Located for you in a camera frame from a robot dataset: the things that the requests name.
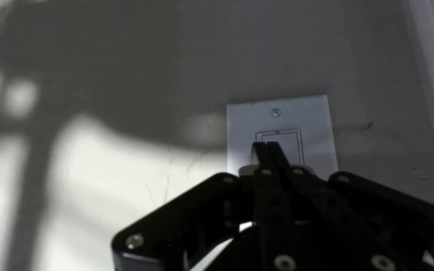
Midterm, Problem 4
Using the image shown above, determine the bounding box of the white wall switch plate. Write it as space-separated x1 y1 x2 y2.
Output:
225 93 341 182

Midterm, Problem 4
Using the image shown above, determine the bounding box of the white rocker switch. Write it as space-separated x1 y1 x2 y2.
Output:
254 127 308 168

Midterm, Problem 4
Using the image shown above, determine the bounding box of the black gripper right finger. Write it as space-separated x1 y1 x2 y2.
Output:
266 141 434 271

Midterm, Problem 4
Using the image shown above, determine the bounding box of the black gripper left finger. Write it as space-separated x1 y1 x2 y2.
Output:
111 141 301 271

